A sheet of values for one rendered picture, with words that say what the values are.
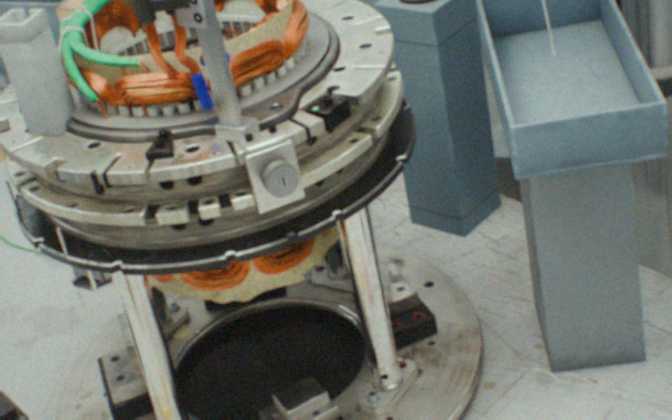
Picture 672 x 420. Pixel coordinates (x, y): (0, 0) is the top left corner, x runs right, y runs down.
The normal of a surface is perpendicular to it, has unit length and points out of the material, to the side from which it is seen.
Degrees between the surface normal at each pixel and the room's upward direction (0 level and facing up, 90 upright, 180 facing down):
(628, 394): 0
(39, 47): 90
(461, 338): 0
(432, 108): 90
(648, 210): 90
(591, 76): 0
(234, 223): 90
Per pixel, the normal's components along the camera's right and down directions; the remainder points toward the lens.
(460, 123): 0.77, 0.20
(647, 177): -0.81, 0.41
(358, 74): -0.18, -0.85
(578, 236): 0.00, 0.51
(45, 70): 0.92, 0.04
